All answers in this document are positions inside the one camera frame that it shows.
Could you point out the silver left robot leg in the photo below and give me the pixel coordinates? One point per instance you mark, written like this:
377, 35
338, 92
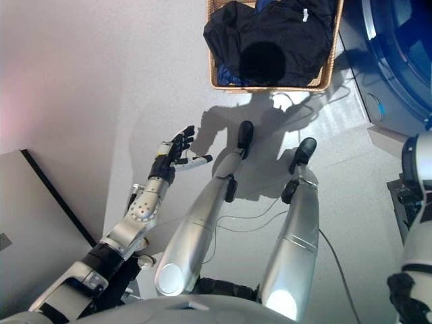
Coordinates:
199, 219

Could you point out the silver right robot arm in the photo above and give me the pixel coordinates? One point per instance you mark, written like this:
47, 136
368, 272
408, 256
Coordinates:
418, 209

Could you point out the navy garment with white stripe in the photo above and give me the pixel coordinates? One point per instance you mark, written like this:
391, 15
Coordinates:
303, 44

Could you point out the black garment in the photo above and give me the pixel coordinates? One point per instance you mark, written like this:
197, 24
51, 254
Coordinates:
222, 33

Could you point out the silver right robot leg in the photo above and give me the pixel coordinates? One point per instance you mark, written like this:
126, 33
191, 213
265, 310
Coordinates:
297, 243

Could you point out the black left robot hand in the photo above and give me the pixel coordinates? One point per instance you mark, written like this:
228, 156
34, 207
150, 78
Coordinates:
167, 158

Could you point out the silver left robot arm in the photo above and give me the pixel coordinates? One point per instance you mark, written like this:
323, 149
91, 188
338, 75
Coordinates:
141, 212

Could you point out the silver robot leg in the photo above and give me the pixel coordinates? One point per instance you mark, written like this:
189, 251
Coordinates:
199, 219
297, 243

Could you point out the white appliance plinth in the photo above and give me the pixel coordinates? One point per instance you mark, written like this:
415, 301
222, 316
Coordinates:
388, 138

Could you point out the dark grey washing machine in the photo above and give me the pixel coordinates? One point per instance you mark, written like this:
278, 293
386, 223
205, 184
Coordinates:
391, 60

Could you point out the grey robot torso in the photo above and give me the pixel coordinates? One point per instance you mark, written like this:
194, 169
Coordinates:
168, 310

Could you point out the woven wicker laundry basket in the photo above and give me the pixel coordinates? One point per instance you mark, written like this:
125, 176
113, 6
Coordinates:
332, 67

